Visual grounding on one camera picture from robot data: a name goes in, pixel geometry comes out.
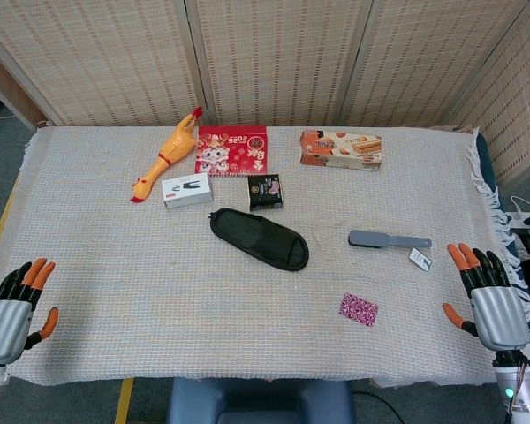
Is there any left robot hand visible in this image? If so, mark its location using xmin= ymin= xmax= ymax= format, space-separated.
xmin=0 ymin=257 xmax=59 ymax=366

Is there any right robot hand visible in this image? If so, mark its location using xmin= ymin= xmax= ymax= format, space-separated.
xmin=442 ymin=242 xmax=530 ymax=353

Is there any white printed label sticker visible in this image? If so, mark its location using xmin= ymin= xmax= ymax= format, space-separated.
xmin=408 ymin=247 xmax=433 ymax=271

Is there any grey brush with tag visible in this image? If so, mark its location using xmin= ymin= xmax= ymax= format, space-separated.
xmin=347 ymin=230 xmax=433 ymax=251

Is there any pink patterned card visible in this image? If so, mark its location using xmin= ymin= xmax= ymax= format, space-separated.
xmin=338 ymin=292 xmax=379 ymax=328

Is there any blue padded table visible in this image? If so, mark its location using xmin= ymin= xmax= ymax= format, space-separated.
xmin=473 ymin=131 xmax=530 ymax=354

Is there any beige waffle tablecloth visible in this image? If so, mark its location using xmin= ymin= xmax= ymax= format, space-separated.
xmin=0 ymin=125 xmax=530 ymax=389

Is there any white stapler box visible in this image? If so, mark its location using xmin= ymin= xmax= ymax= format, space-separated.
xmin=161 ymin=172 xmax=215 ymax=210

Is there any orange biscuit box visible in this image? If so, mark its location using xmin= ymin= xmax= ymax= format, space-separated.
xmin=299 ymin=129 xmax=383 ymax=172

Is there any yellow rubber chicken toy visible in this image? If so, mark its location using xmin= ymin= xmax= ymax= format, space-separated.
xmin=129 ymin=106 xmax=203 ymax=204

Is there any black slipper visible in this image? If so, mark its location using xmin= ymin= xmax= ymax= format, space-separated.
xmin=208 ymin=208 xmax=310 ymax=272

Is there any black snack packet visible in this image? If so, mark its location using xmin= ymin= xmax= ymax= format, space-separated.
xmin=246 ymin=173 xmax=285 ymax=212

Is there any red cartoon box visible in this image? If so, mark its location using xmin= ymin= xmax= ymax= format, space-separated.
xmin=194 ymin=125 xmax=269 ymax=178

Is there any woven bamboo folding screen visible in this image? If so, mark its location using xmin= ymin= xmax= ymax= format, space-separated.
xmin=0 ymin=0 xmax=530 ymax=186

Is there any white charger with cable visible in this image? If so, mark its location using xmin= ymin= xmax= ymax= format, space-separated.
xmin=505 ymin=196 xmax=530 ymax=231

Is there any black floor cable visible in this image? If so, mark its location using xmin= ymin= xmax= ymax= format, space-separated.
xmin=352 ymin=390 xmax=403 ymax=424

